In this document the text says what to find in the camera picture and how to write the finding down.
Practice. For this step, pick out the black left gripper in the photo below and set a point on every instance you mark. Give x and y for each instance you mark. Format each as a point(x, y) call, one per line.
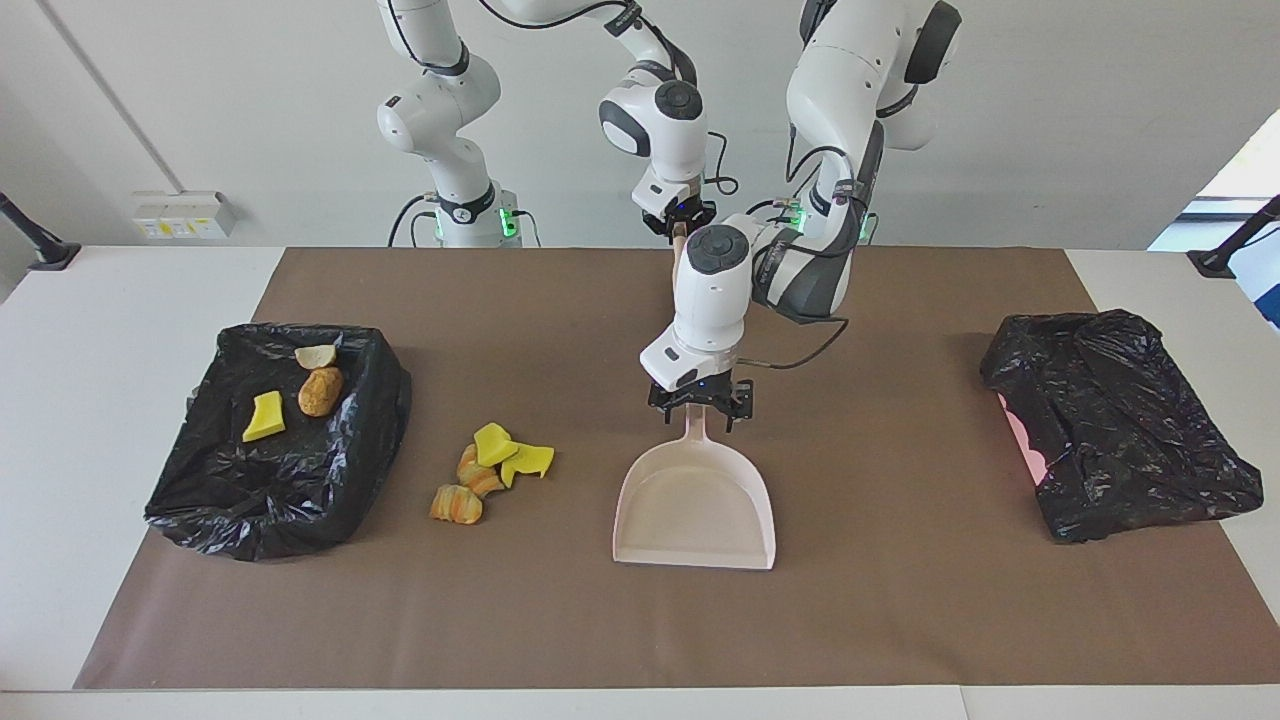
point(700, 391)

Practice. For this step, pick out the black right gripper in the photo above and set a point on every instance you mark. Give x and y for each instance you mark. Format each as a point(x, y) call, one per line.
point(685, 213)

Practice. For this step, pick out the beige hand brush black bristles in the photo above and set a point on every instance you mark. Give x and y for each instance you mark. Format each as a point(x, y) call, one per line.
point(679, 255)

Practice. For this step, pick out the pale pink plastic dustpan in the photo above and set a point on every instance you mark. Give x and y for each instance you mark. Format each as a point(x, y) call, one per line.
point(695, 510)

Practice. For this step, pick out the yellow foam wedge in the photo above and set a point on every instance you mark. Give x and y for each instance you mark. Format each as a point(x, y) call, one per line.
point(492, 445)
point(530, 460)
point(265, 418)

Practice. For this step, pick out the orange toy croissant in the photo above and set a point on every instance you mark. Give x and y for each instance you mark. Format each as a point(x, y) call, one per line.
point(480, 480)
point(455, 505)

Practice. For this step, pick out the brown toy bread roll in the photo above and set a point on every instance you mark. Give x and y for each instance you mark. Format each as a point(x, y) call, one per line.
point(320, 392)

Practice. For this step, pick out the small toy croissant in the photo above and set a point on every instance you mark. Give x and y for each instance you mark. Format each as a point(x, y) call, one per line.
point(315, 356)

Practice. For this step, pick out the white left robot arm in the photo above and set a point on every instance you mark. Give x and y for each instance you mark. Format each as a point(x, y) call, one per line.
point(710, 310)

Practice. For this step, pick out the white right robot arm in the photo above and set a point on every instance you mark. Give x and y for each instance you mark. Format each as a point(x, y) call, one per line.
point(440, 110)

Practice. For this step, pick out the black trash bag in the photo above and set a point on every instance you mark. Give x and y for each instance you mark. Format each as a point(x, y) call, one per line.
point(1130, 430)
point(300, 490)

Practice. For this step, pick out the brown paper table mat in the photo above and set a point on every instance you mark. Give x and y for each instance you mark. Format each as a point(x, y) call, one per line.
point(900, 620)

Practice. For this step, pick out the white wall socket box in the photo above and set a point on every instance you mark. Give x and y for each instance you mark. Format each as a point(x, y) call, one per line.
point(180, 215)

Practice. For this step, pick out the black camera stand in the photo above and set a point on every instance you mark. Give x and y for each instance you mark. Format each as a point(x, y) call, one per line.
point(1215, 262)
point(50, 253)

